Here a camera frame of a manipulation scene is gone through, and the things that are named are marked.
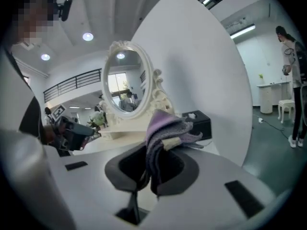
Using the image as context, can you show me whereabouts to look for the pink vase with white flowers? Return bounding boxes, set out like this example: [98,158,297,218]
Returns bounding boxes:
[87,110,107,130]

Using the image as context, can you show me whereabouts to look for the cream dressing table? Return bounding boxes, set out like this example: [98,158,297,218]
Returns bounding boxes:
[71,126,220,157]

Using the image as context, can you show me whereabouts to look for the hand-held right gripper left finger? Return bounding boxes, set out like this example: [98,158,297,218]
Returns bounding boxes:
[59,144,151,230]

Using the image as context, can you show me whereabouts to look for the black tissue box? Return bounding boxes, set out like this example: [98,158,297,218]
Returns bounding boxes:
[181,110,212,141]

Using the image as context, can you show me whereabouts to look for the person's left forearm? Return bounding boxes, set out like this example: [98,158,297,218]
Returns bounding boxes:
[43,124,58,145]

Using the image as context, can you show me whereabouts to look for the purple cloth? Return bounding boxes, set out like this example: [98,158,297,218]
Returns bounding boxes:
[143,108,212,197]

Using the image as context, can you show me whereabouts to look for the black head-mounted camera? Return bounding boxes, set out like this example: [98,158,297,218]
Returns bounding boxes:
[56,0,73,22]

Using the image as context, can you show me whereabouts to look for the white stool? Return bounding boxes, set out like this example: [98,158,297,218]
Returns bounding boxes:
[277,99,295,124]

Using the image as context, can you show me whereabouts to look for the black balcony railing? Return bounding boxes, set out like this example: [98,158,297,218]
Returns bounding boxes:
[43,0,237,103]

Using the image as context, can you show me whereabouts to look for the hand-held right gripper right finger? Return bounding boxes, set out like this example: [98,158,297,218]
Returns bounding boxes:
[143,146,279,230]

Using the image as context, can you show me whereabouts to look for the person's head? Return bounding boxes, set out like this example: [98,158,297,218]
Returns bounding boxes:
[7,0,59,45]

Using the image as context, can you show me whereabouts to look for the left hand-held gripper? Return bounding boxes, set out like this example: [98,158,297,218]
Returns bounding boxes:
[51,105,94,157]

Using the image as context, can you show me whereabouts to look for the cream ornate oval mirror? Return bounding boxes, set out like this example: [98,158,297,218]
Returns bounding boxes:
[97,40,183,141]

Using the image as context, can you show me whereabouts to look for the white console table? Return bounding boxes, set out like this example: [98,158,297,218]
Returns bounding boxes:
[256,81,292,115]

